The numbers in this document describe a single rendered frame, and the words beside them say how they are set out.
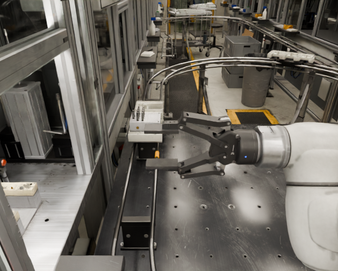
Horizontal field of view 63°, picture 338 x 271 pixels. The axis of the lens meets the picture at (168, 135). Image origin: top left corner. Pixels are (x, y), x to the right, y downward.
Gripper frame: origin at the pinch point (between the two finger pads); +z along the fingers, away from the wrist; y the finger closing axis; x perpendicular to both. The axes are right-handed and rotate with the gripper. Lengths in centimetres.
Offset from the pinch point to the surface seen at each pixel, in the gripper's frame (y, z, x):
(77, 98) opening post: 3.6, 21.8, -18.5
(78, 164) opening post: -17.9, 24.9, -18.4
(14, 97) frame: 1.3, 42.1, -25.0
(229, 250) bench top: -44, -22, -9
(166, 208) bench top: -45, -1, -27
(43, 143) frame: -15.3, 38.0, -26.4
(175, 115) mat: -112, -10, -250
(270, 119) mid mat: -112, -122, -241
